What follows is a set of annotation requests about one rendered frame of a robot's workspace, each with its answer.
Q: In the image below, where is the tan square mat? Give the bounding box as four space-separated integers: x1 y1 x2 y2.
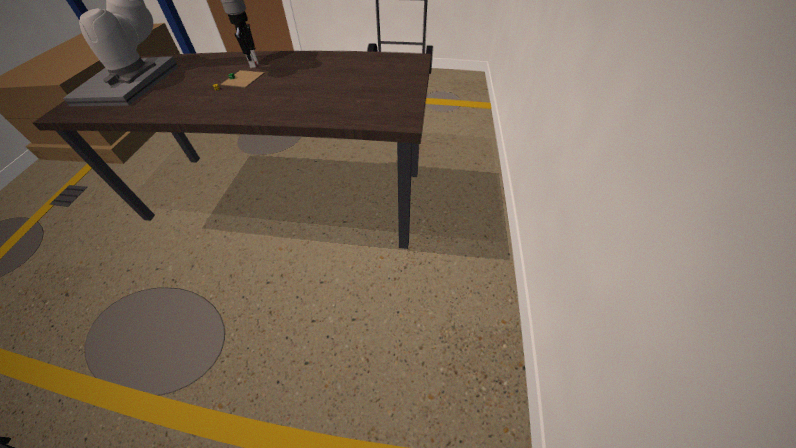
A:
221 70 264 88

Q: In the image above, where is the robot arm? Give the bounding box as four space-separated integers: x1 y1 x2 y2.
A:
79 0 246 85

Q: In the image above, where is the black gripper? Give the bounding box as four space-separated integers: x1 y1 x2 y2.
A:
228 11 259 68

